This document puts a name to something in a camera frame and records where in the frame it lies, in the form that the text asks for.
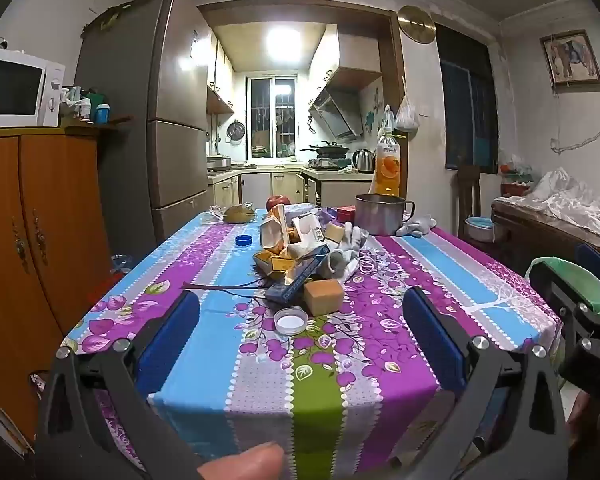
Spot cream kitchen cabinets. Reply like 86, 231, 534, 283
206, 30, 236, 113
207, 167, 376, 208

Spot person's left hand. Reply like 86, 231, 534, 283
197, 442, 287, 480

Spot steel mug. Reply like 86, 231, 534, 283
354, 194, 416, 237

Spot white plastic sheet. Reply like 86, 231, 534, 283
497, 167, 600, 241

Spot cream lower kitchen cabinets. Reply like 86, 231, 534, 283
207, 167, 376, 208

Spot dark wooden chair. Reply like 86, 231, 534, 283
457, 165, 483, 241

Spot cream upper kitchen cabinets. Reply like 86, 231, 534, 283
206, 30, 236, 113

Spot silver refrigerator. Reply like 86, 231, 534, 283
75, 0, 211, 256

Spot orange wooden cabinet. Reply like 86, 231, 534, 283
0, 125, 131, 456

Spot black wok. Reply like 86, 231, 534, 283
300, 141, 351, 160

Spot framed elephant picture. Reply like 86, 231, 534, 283
540, 30, 600, 88

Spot grey glove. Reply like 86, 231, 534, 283
395, 214, 438, 237

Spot pile of bowls and baskets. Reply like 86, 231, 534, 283
499, 157, 536, 197

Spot kitchen ceiling light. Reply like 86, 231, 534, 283
265, 22, 303, 61

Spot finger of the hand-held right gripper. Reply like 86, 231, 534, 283
575, 242, 600, 306
526, 260, 600, 361

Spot white jar lid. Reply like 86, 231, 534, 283
273, 307, 309, 335

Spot white microwave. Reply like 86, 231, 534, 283
0, 49, 66, 129

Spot gold round wall plate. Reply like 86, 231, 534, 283
397, 5, 437, 43

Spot barred kitchen window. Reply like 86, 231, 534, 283
245, 75, 298, 161

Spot white carton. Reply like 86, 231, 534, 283
290, 214, 331, 258

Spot steel kettle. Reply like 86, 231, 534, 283
352, 148, 376, 173

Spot dark room window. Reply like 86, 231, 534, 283
436, 25, 498, 176

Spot steel range hood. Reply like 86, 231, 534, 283
308, 82, 371, 141

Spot dark thin twig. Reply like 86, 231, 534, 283
180, 282, 268, 301

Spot yellow blue sponge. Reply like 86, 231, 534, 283
254, 250, 301, 277

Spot dark wooden dining table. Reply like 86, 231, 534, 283
491, 197, 600, 281

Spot yellow brown pear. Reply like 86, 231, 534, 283
223, 205, 256, 223

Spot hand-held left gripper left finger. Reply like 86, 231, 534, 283
35, 290, 202, 480

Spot white wall cable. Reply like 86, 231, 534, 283
550, 110, 600, 155

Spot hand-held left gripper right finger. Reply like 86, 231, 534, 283
402, 286, 570, 480

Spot white knit glove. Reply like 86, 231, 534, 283
325, 222, 376, 281

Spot blue plastic basin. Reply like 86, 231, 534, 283
465, 216, 496, 242

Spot green lined trash bin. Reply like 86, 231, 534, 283
525, 256, 600, 317

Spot floral purple blue tablecloth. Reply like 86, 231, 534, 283
60, 202, 566, 480

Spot hanging clear plastic bag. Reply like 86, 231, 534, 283
395, 77, 421, 132

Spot brown cube box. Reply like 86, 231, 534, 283
303, 278, 346, 317

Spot person's right hand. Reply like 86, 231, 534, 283
566, 389, 600, 455

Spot orange juice bottle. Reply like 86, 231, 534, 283
372, 105, 402, 197

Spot orange white cloth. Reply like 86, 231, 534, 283
259, 205, 291, 253

